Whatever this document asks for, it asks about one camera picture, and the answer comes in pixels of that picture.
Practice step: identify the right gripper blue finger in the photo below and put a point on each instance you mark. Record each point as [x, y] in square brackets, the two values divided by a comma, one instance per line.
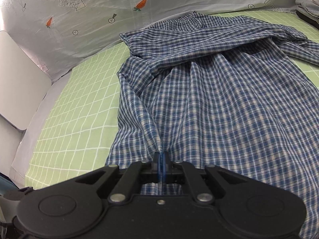
[151, 169]
[171, 171]

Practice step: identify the blue plaid shirt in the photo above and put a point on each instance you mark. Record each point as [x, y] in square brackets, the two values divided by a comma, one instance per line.
[223, 91]

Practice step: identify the green grid mat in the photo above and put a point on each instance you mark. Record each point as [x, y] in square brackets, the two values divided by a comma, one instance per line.
[81, 127]

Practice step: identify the white rounded board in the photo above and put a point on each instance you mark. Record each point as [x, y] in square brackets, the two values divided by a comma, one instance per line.
[23, 84]

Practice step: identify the grey printed backdrop sheet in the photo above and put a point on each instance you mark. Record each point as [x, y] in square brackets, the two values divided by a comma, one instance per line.
[59, 34]

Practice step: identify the black folded garment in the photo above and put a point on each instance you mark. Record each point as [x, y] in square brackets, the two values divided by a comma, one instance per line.
[308, 18]

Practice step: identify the grey folded sweater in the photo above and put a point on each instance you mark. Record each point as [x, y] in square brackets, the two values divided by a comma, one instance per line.
[308, 8]

